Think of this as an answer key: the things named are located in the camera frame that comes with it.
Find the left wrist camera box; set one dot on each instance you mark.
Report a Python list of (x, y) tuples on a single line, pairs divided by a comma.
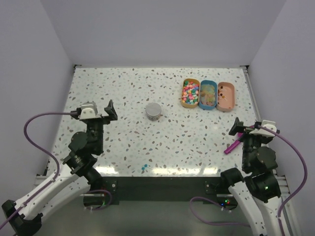
[(86, 111)]

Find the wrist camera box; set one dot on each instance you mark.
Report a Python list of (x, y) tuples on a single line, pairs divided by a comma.
[(86, 111), (265, 128)]

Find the pink tray of lollipops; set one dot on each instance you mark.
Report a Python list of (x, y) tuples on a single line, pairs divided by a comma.
[(226, 97)]

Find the magenta plastic scoop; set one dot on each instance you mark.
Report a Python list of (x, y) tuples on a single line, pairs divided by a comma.
[(233, 145)]

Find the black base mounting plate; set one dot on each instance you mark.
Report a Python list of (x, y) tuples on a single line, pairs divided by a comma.
[(113, 190)]

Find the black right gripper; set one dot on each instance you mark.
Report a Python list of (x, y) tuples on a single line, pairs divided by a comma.
[(239, 127)]

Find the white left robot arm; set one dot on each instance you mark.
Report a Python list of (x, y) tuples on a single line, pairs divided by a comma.
[(25, 215)]

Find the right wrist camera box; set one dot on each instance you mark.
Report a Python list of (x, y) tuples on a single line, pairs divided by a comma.
[(265, 128)]

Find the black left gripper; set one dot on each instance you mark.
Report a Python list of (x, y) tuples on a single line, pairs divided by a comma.
[(112, 115)]

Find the clear glass jar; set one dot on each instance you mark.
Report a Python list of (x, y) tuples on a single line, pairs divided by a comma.
[(153, 115)]

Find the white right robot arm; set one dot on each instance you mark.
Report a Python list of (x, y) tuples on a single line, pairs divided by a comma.
[(255, 186)]

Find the round silver jar lid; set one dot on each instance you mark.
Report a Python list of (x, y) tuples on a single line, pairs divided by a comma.
[(153, 106)]

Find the blue tray of wrapped candies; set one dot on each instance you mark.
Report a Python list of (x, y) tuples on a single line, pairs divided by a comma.
[(208, 95)]

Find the tan tray of star candies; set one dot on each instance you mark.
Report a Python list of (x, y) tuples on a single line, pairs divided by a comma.
[(190, 93)]

